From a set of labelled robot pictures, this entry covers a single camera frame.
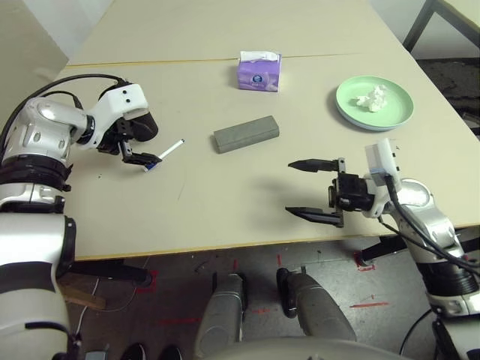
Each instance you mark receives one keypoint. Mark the grey left robot leg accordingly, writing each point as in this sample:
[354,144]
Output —
[223,315]

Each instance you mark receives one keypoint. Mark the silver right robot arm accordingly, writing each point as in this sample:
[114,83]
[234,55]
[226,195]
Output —
[420,210]

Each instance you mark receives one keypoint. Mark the white tissue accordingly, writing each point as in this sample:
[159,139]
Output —
[375,98]

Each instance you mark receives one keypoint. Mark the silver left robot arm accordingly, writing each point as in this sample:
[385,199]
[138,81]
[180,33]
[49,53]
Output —
[41,127]

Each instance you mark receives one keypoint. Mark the grey glasses case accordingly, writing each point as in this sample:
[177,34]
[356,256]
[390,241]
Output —
[245,134]

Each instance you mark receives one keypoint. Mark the black plastic cup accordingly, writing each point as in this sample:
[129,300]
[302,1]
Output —
[146,129]

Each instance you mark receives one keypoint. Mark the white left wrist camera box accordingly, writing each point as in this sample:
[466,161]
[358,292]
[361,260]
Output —
[120,99]

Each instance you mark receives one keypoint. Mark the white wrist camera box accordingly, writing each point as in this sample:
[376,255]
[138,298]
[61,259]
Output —
[120,99]
[382,157]

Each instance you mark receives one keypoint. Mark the grey robot torso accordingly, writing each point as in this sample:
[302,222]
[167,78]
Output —
[285,350]

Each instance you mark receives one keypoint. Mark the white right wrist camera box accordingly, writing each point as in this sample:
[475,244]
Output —
[382,157]

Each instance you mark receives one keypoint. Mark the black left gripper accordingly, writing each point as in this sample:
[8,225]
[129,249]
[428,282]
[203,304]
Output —
[112,142]

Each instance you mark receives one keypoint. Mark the brown wooden plank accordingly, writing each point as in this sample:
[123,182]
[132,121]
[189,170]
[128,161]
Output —
[78,294]

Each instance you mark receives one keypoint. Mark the black table foot bar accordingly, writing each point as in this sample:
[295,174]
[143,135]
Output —
[390,245]
[112,270]

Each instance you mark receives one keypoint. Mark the thin white marker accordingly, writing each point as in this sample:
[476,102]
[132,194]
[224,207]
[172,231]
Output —
[173,147]

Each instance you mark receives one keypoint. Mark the grey right robot leg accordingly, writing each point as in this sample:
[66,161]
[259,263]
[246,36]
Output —
[318,311]

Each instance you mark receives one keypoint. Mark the black shoe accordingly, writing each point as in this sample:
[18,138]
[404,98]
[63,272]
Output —
[134,351]
[169,353]

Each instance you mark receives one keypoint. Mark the beige table with black frame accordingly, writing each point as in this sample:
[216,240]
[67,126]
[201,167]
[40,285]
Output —
[419,26]

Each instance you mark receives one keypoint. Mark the grey robot leg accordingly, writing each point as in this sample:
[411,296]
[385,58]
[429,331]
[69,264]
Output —
[223,315]
[318,311]

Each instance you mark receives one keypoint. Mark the purple tissue pack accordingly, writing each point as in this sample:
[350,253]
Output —
[258,77]

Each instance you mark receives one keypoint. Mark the green plate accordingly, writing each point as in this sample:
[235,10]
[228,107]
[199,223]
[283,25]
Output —
[397,108]

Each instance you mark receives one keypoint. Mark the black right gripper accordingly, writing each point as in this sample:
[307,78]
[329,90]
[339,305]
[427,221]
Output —
[350,193]

